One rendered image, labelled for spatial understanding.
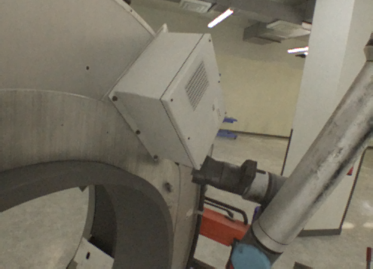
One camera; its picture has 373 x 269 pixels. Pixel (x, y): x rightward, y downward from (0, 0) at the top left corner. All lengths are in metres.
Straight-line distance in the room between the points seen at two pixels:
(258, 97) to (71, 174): 10.11
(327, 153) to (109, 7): 0.46
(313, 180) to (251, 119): 9.89
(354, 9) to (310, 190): 3.02
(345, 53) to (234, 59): 7.01
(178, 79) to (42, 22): 0.21
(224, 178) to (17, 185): 0.45
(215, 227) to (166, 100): 1.19
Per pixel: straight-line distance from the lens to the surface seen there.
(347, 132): 0.50
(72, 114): 0.41
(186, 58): 0.45
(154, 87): 0.42
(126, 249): 0.91
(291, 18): 6.22
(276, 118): 10.91
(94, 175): 0.41
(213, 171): 0.63
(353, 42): 3.37
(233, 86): 9.90
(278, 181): 0.67
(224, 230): 1.49
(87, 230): 1.21
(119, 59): 0.47
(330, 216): 3.79
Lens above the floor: 1.71
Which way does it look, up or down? 11 degrees down
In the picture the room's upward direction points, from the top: 9 degrees clockwise
